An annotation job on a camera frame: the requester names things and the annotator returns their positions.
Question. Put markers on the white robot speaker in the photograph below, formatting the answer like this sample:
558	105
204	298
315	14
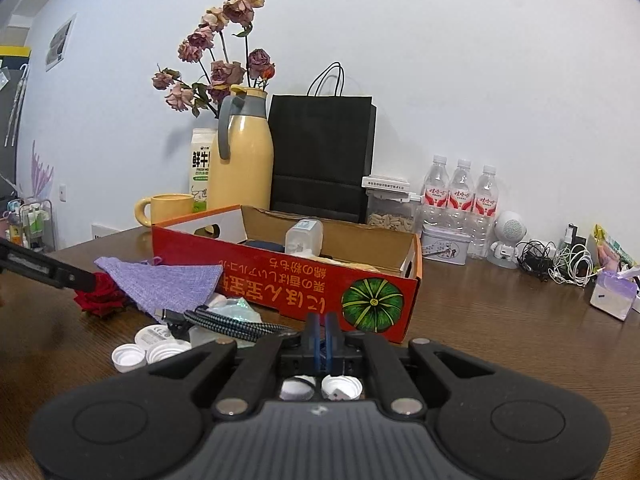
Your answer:
507	232

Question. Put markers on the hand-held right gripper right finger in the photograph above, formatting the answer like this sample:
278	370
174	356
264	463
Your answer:
332	345

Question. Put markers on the yellow thermos jug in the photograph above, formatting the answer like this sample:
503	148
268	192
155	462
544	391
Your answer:
245	160

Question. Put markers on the metal storage rack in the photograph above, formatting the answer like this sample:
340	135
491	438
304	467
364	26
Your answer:
30	225

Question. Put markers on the orange cardboard box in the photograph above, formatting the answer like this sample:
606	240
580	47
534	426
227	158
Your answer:
280	280

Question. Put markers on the yellow ceramic mug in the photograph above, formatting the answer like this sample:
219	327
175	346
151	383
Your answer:
172	207

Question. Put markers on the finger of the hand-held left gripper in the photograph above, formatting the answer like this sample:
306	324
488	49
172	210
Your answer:
65	283
45	262

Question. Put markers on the iridescent plastic bag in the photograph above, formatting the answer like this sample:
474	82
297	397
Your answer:
240	310

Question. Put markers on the purple knitted pouch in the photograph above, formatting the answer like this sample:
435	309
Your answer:
160	282

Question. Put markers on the white outlet plate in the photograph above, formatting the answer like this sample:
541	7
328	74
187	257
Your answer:
105	232

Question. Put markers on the dried pink rose bouquet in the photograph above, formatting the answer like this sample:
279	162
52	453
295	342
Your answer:
222	72

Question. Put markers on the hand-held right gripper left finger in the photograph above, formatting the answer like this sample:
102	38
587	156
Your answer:
312	345

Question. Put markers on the grey printed tin box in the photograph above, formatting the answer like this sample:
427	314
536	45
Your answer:
444	247

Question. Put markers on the framed wall picture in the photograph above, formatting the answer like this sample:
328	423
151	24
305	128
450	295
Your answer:
60	42

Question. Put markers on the white round charger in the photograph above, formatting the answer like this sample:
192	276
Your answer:
152	335

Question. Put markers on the navy zip case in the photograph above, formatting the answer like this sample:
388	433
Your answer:
265	245

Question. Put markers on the red rose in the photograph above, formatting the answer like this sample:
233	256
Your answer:
105	295

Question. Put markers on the clear plastic jar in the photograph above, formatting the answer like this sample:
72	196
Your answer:
302	237

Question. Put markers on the purple wall decal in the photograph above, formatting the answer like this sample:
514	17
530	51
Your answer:
41	170

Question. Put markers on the dark board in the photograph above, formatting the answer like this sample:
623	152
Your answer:
10	120

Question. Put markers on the water bottle with red label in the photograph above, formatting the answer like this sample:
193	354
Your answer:
485	210
461	200
436	195

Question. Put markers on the colourful snack packet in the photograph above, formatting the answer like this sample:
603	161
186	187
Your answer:
612	250

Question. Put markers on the black paper bag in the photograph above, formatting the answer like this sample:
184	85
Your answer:
320	155

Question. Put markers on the white milk carton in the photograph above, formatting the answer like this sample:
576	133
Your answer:
200	170

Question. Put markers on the clear seed container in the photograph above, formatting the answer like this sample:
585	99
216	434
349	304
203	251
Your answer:
387	210

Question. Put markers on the purple tissue pack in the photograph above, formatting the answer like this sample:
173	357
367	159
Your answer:
612	295

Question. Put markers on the black power adapter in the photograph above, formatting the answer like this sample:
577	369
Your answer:
575	237

